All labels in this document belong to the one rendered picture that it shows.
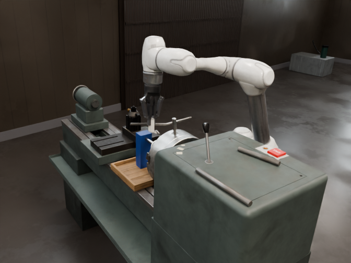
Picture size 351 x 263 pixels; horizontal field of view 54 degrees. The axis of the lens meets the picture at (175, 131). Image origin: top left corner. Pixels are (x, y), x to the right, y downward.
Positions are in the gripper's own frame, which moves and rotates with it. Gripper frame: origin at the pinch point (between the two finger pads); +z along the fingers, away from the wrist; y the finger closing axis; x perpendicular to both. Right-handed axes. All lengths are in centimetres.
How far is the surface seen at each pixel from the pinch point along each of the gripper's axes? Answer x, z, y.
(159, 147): 0.1, 12.5, -5.2
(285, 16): -419, -63, -668
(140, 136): -32.1, 18.7, -14.1
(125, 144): -53, 31, -16
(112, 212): -48, 75, -4
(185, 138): 7.6, 7.2, -15.6
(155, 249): 12, 63, 2
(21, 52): -327, 3, -24
